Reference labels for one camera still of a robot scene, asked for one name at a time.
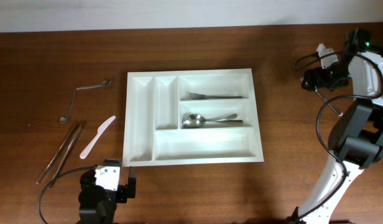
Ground steel fork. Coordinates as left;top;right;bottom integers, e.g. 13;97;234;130
188;93;242;100
300;77;343;116

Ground steel tablespoon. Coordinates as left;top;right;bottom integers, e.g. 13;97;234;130
188;113;238;122
182;119;244;129

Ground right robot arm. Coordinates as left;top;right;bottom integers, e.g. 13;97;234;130
286;28;383;223

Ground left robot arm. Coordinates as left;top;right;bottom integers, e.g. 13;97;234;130
78;159;137;224

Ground white plastic knife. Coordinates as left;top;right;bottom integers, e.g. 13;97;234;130
80;116;116;159

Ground steel tongs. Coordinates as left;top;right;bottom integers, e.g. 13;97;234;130
36;123;83;184

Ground small steel teaspoon lower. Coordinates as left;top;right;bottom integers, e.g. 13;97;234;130
59;89;77;124

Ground small steel teaspoon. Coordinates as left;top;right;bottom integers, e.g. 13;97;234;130
59;89;77;124
76;79;111;90

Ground white cutlery tray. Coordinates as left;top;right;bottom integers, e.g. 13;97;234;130
122;68;264;167

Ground small steel teaspoon upper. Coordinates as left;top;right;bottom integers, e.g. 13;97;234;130
76;79;111;90

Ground right black camera cable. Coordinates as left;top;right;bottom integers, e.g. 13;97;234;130
292;49;383;223

